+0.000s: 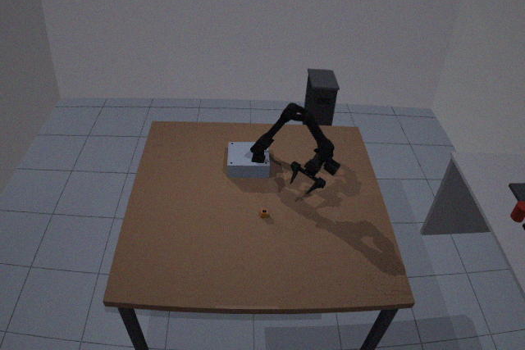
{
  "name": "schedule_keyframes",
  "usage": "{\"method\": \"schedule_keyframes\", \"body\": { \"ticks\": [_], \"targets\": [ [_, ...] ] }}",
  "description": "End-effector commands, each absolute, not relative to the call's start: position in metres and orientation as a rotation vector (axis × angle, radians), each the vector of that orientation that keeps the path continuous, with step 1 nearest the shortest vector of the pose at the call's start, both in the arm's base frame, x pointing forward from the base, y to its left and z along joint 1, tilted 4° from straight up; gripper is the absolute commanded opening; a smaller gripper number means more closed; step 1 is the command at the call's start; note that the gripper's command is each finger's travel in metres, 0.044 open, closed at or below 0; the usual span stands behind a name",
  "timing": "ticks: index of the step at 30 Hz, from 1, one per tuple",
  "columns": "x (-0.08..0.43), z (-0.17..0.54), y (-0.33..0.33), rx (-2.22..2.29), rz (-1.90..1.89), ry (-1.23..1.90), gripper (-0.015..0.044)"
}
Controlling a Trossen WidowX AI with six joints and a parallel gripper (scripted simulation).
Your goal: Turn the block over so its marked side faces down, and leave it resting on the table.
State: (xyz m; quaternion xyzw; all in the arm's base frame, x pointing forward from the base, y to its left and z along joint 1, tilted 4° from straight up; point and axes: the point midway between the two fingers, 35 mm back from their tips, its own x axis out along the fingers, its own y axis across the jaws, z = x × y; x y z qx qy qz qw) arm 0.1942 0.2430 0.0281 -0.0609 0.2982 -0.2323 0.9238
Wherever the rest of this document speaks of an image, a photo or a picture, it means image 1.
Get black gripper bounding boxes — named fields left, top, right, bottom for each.
left=290, top=160, right=326, bottom=195

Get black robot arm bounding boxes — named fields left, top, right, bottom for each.
left=250, top=102, right=340, bottom=175

